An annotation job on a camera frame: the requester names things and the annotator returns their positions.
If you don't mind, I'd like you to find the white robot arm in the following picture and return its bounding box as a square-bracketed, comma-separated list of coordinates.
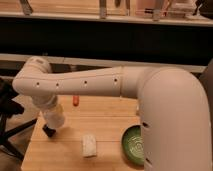
[12, 56, 213, 171]

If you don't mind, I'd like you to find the black eraser block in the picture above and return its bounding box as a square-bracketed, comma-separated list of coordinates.
[43, 125, 56, 137]

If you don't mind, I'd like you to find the green ceramic bowl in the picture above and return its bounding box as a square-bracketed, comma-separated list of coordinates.
[121, 125, 144, 166]

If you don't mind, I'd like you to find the orange carrot toy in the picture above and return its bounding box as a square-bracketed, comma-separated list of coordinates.
[73, 96, 79, 106]

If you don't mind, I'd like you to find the black tripod stand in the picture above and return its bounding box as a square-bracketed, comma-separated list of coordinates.
[0, 77, 36, 160]

